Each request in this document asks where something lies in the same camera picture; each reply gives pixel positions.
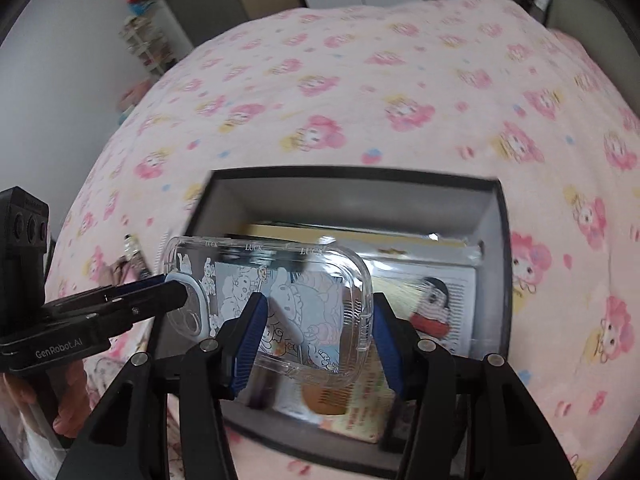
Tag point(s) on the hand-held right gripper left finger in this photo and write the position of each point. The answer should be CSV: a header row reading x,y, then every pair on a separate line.
x,y
250,342

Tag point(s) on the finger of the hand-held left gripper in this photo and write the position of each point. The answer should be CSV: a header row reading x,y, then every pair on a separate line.
x,y
160,297
137,284

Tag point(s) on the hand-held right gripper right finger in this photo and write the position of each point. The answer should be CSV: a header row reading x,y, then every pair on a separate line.
x,y
387,352

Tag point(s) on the clear cartoon phone case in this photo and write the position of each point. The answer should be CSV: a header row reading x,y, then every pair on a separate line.
x,y
310,272

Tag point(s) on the black storage box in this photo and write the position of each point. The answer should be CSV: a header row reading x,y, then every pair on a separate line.
x,y
350,195

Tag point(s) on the person's left hand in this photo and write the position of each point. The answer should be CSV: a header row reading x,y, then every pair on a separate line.
x,y
70,405

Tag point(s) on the orange snack packet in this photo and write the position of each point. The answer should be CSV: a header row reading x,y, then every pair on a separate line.
x,y
350,410

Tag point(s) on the cartoon figure booklet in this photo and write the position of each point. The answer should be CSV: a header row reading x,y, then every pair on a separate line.
x,y
450,287

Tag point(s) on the pink bag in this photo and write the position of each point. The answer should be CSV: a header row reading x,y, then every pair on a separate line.
x,y
134,95

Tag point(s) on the small shelf rack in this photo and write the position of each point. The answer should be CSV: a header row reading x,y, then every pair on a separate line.
x,y
147,45

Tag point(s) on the pink printed blanket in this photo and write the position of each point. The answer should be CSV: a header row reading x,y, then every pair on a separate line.
x,y
375,85

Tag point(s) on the colourful toys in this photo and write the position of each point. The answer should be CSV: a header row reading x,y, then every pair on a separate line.
x,y
140,0

